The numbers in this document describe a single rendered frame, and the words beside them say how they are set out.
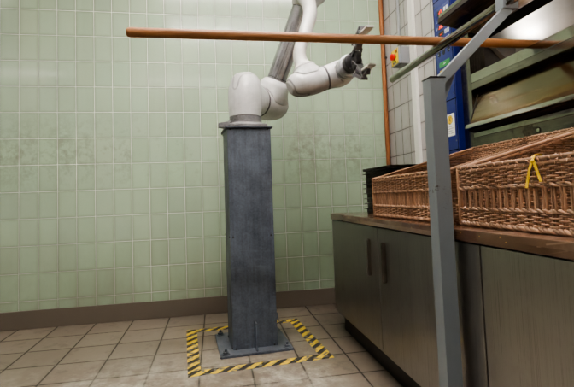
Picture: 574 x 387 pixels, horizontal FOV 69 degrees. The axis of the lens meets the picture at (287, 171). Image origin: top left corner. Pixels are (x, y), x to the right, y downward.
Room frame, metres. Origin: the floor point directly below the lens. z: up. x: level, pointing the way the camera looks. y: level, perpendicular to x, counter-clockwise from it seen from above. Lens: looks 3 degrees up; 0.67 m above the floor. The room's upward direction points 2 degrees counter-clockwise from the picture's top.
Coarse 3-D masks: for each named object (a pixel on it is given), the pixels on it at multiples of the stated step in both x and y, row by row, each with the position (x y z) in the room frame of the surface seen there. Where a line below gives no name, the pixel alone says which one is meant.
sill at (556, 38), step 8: (560, 32) 1.34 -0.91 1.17; (568, 32) 1.31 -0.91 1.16; (544, 40) 1.40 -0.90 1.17; (552, 40) 1.37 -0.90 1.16; (560, 40) 1.34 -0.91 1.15; (528, 48) 1.48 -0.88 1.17; (536, 48) 1.44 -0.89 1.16; (544, 48) 1.41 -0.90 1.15; (512, 56) 1.56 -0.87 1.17; (520, 56) 1.52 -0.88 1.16; (528, 56) 1.48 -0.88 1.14; (496, 64) 1.65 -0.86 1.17; (504, 64) 1.60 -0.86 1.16; (512, 64) 1.56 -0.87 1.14; (480, 72) 1.75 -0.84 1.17; (488, 72) 1.70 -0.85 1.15; (472, 80) 1.81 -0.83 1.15
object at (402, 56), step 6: (396, 48) 2.36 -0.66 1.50; (402, 48) 2.35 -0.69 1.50; (408, 48) 2.36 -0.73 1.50; (396, 54) 2.37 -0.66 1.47; (402, 54) 2.35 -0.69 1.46; (408, 54) 2.36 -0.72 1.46; (396, 60) 2.37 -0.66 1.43; (402, 60) 2.35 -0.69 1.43; (408, 60) 2.36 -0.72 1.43; (396, 66) 2.41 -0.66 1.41; (402, 66) 2.41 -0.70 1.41
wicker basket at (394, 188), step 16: (496, 144) 1.62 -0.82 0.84; (512, 144) 1.53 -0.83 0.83; (528, 144) 1.20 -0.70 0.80; (464, 160) 1.76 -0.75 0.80; (384, 176) 1.69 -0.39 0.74; (400, 176) 1.43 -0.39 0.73; (416, 176) 1.32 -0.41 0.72; (384, 192) 1.57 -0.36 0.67; (400, 192) 1.45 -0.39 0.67; (416, 192) 1.33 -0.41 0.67; (384, 208) 1.58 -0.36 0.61; (400, 208) 1.46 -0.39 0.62; (416, 208) 1.34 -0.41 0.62
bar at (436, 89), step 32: (512, 0) 1.03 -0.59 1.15; (480, 32) 1.04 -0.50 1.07; (416, 64) 1.54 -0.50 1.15; (448, 64) 1.03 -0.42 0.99; (448, 160) 1.01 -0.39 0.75; (448, 192) 1.01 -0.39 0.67; (448, 224) 1.01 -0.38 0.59; (448, 256) 1.01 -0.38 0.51; (448, 288) 1.01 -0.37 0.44; (448, 320) 1.01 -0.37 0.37; (448, 352) 1.01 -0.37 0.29; (448, 384) 1.01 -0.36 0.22
